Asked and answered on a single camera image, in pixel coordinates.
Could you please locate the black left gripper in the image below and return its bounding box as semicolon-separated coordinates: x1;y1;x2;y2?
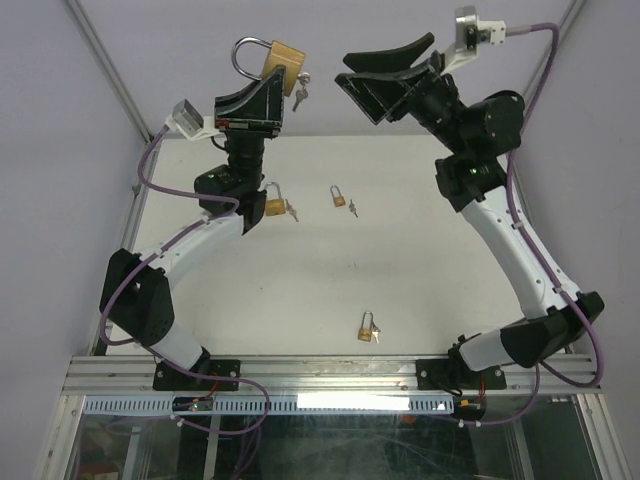
216;63;288;195

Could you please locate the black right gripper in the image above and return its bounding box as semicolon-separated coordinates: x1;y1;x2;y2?
335;34;471;156

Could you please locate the large brass padlock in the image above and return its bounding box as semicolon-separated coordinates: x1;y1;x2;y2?
231;36;306;97

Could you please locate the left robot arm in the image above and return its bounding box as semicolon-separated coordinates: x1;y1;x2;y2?
99;65;286;389

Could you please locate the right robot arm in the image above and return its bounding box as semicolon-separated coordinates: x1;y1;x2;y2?
335;34;605;387

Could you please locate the medium brass padlock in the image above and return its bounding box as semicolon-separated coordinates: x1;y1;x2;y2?
264;181;287;217

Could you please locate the small brass padlock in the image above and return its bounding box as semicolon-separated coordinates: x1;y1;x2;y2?
330;185;346;208

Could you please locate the brass padlock with keys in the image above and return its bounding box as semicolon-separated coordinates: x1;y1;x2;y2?
357;311;374;342

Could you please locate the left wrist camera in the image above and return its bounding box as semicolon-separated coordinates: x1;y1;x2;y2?
165;99;226;142

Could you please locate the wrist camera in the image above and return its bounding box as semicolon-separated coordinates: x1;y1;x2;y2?
165;99;226;142
443;6;507;73

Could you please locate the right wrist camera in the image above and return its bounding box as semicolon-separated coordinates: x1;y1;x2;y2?
443;6;507;73

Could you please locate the right aluminium frame post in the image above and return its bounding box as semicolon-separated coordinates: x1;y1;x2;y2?
519;0;591;96

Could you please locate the aluminium frame post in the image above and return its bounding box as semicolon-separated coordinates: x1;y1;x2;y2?
519;0;591;96
61;0;153;144

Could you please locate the left aluminium frame post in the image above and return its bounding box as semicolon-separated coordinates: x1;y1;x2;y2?
61;0;153;144

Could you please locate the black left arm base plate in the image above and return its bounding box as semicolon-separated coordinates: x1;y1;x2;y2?
152;357;243;392

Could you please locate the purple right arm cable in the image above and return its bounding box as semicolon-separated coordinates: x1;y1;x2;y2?
444;22;607;429

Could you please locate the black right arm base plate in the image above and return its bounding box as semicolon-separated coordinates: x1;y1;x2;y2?
415;358;507;394

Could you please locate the grey slotted cable duct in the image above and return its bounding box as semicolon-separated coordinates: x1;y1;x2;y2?
84;393;454;417

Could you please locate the aluminium front rail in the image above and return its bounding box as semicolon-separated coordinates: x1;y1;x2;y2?
62;353;595;395

